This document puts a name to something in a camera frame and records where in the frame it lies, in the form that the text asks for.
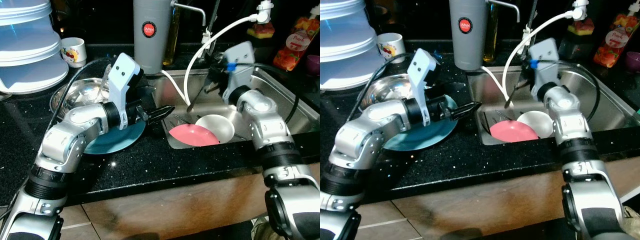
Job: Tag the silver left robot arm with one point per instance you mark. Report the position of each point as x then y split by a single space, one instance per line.
65 140
370 130

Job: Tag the chrome filter spout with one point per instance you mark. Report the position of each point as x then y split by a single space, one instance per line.
505 6
192 7

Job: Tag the yellow red sponge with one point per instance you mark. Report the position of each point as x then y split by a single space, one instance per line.
261 31
581 27

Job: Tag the steel mixing bowl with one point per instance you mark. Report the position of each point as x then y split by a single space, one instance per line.
75 95
385 90

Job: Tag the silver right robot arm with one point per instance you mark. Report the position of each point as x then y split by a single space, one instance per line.
265 120
570 115

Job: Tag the yellow oil bottle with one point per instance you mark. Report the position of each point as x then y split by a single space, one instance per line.
173 45
492 40

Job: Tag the light blue plate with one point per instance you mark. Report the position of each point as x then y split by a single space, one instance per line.
425 137
117 140

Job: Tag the white printed mug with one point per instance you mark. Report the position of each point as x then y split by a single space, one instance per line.
391 47
74 52

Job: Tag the grey water filter canister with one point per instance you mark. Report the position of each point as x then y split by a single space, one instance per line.
467 50
150 50

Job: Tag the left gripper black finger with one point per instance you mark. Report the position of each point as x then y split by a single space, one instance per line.
457 115
155 119
162 111
465 107

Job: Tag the dark sponge holder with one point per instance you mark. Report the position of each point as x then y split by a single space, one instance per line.
575 46
260 44

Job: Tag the white stacked plastic container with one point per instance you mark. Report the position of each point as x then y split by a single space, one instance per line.
345 50
30 55

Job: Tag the pink plate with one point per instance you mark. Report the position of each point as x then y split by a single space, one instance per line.
192 136
510 132

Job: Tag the olive cloth bag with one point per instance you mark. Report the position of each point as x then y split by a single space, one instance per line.
260 230
631 220

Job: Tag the purple cup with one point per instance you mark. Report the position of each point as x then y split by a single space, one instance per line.
314 65
633 62

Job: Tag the peach soap pump bottle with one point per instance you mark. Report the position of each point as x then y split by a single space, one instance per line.
615 42
295 47

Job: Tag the chrome kitchen faucet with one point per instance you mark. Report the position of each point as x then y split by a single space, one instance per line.
214 20
531 15

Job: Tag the stainless steel sink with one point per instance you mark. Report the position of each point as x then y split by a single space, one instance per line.
280 95
615 100

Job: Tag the white bowl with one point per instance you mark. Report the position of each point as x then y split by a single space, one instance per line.
537 124
217 127

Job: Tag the white faucet adapter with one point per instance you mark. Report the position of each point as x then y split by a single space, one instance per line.
263 15
580 12

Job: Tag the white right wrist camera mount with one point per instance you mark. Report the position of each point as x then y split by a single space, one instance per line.
240 55
545 50

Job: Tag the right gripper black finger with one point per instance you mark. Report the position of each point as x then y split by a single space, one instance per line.
514 96
213 90
522 85
197 100

